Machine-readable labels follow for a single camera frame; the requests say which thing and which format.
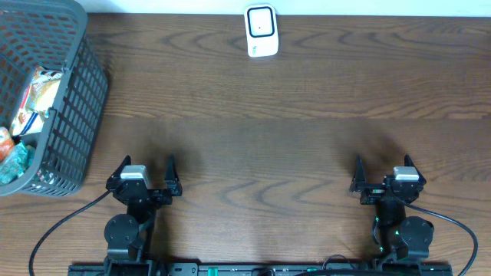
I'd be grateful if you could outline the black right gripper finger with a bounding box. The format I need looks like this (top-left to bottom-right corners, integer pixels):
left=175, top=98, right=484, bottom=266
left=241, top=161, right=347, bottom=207
left=404, top=154, right=427, bottom=185
left=349, top=156, right=367, bottom=192

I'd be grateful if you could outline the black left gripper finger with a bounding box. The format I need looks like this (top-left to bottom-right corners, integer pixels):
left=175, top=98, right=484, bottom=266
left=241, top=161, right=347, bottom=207
left=164, top=155, right=183, bottom=196
left=110, top=155, right=131, bottom=180

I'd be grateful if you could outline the teal wipes packet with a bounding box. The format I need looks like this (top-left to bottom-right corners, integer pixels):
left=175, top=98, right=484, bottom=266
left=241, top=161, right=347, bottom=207
left=1, top=142, right=35, bottom=186

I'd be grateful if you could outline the yellow snack bag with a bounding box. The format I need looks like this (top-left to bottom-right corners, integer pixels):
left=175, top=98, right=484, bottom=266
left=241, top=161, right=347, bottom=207
left=9, top=67, right=63, bottom=136

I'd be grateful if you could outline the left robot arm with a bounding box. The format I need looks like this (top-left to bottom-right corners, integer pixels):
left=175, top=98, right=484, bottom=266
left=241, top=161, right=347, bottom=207
left=104, top=156, right=183, bottom=275

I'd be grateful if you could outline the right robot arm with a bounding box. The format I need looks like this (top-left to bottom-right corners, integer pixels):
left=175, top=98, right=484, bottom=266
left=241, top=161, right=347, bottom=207
left=350, top=156, right=434, bottom=271

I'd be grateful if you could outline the white barcode scanner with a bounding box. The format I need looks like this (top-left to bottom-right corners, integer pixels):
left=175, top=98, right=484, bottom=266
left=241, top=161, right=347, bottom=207
left=244, top=4, right=279, bottom=58

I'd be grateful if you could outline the orange tissue packet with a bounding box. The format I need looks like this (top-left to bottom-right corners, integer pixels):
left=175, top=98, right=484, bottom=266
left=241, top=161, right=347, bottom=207
left=0, top=126, right=15, bottom=162

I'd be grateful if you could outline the dark grey plastic basket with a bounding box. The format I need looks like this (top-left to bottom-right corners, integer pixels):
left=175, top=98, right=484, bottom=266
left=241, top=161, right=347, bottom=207
left=1, top=0, right=108, bottom=197

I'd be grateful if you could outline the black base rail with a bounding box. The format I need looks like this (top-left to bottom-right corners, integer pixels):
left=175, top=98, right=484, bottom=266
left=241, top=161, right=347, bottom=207
left=68, top=262, right=453, bottom=276

